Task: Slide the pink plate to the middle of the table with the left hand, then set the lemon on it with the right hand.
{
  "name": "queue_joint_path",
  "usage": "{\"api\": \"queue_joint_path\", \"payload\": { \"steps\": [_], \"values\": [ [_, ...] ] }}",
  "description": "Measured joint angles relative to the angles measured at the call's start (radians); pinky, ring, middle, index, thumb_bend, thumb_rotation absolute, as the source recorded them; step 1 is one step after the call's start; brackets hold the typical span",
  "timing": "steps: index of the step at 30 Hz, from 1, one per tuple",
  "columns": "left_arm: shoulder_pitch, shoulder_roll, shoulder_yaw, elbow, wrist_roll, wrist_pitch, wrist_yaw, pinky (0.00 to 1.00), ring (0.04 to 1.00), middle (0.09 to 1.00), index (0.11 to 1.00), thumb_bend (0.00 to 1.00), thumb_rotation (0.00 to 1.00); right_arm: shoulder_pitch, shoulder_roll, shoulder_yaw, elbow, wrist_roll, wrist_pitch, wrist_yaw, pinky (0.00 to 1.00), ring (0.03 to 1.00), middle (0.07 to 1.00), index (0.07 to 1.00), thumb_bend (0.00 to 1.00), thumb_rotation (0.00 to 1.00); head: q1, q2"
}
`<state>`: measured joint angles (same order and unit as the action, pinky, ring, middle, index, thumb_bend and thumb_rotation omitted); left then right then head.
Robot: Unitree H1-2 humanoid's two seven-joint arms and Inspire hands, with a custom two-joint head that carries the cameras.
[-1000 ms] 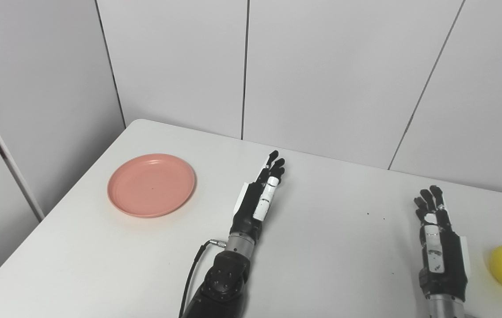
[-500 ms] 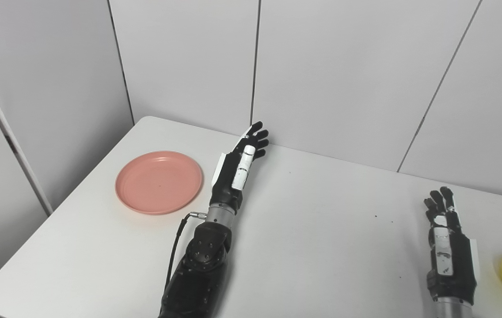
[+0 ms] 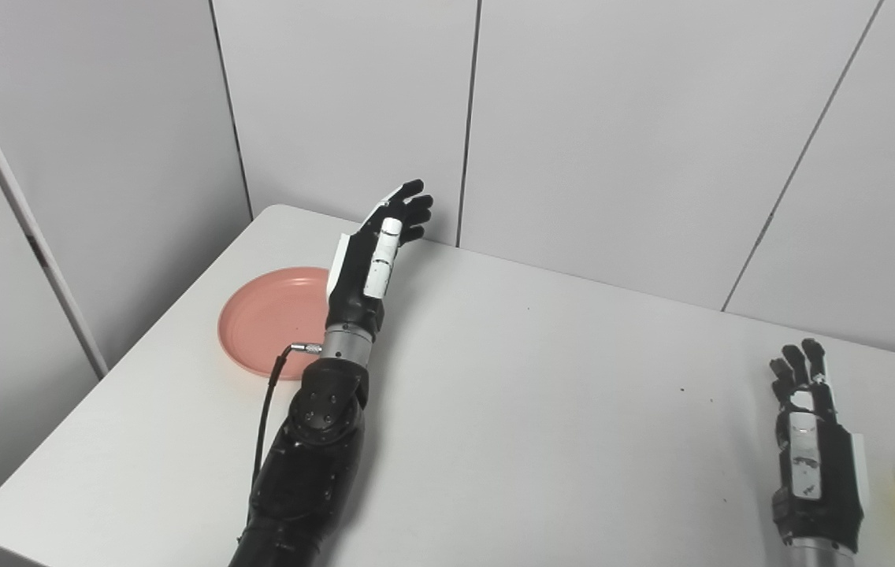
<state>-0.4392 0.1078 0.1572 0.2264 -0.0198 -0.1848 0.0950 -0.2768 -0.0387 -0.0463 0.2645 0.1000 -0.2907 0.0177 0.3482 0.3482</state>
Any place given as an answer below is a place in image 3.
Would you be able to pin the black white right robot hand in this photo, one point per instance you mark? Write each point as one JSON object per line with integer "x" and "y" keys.
{"x": 830, "y": 472}

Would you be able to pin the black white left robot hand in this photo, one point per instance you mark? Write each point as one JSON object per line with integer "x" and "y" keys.
{"x": 353, "y": 276}

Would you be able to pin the pink round plate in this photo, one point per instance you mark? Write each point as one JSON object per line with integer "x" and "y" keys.
{"x": 274, "y": 319}

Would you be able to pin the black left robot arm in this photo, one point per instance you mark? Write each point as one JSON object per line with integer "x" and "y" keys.
{"x": 313, "y": 465}

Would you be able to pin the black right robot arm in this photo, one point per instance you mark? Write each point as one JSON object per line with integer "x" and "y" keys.
{"x": 818, "y": 555}

